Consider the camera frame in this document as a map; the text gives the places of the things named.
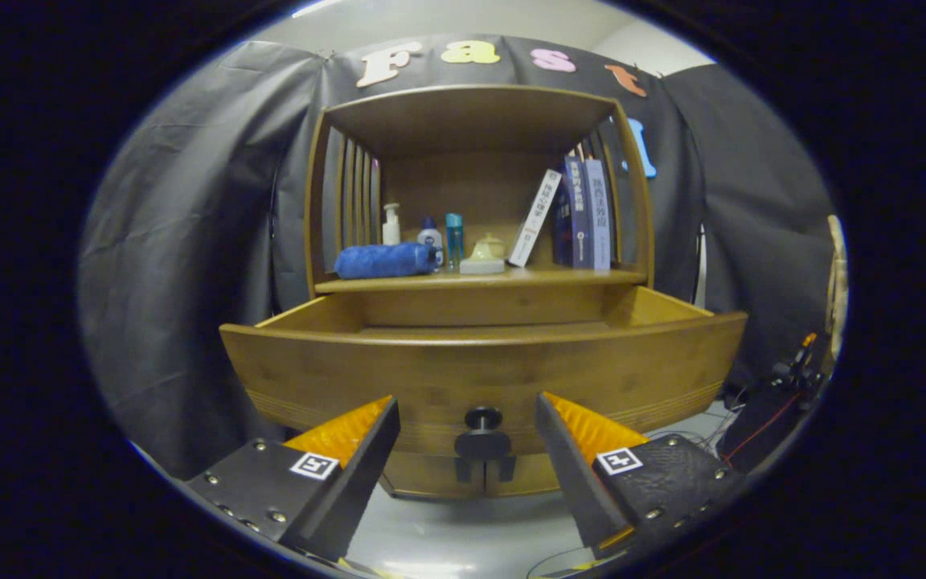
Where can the white bottle with blue cap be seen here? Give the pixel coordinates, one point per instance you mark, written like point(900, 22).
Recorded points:
point(430, 236)

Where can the wooden cabinet door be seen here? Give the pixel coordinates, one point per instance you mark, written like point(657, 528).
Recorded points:
point(531, 481)
point(423, 482)

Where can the pale grey-blue book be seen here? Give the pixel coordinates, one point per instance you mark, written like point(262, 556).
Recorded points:
point(598, 217)

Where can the wooden drawer with black knob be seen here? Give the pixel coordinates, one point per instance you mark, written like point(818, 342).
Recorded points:
point(431, 370)

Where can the white book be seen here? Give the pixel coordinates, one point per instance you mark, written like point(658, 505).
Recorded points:
point(535, 217)

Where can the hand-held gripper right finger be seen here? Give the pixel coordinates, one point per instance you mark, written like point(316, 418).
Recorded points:
point(571, 474)

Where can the dark blue book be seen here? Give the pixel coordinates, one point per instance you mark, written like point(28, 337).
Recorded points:
point(575, 225)

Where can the blue rolled towel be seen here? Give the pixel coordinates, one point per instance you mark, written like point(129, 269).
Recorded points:
point(383, 261)

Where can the clear blue bottle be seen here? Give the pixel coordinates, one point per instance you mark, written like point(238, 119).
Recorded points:
point(454, 241)

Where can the cream lidded teacup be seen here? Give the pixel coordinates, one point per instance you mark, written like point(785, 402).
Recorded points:
point(493, 241)

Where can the wooden cabinet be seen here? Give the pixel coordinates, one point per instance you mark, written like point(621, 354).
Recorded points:
point(471, 112)

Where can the black backdrop cloth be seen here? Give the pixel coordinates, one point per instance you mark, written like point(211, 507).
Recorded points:
point(190, 241)

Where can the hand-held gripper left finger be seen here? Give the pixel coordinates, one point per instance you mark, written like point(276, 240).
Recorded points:
point(362, 474)

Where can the wooden countertop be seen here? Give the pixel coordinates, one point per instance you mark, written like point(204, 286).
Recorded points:
point(559, 277)

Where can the pale wooden post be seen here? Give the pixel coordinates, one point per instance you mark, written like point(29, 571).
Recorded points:
point(836, 289)

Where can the white pump bottle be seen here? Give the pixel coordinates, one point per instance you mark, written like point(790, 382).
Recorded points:
point(391, 233)

